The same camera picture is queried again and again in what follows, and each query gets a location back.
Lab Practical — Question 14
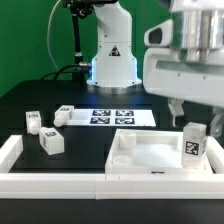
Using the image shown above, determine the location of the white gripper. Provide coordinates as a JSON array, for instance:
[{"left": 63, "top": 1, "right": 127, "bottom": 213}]
[{"left": 143, "top": 48, "right": 224, "bottom": 138}]

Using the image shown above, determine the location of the white square tabletop part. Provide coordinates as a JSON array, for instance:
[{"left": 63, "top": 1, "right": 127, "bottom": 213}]
[{"left": 105, "top": 129, "right": 212, "bottom": 175}]

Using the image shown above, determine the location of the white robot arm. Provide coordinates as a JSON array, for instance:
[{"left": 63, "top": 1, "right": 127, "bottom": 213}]
[{"left": 87, "top": 0, "right": 224, "bottom": 137}]

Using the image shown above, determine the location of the white marker sheet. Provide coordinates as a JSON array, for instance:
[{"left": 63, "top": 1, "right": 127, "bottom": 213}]
[{"left": 67, "top": 109, "right": 156, "bottom": 127}]

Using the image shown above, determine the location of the white U-shaped fence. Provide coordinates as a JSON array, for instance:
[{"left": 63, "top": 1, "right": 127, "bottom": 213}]
[{"left": 0, "top": 135, "right": 224, "bottom": 199}]

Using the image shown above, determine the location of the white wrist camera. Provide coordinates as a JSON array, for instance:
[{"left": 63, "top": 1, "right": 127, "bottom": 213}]
[{"left": 144, "top": 19, "right": 173, "bottom": 48}]

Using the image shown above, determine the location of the black camera stand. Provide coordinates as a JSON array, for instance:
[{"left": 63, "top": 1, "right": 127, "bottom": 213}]
[{"left": 61, "top": 0, "right": 118, "bottom": 83}]

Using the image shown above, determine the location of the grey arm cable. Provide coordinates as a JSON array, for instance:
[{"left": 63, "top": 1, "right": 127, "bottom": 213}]
[{"left": 46, "top": 0, "right": 64, "bottom": 73}]

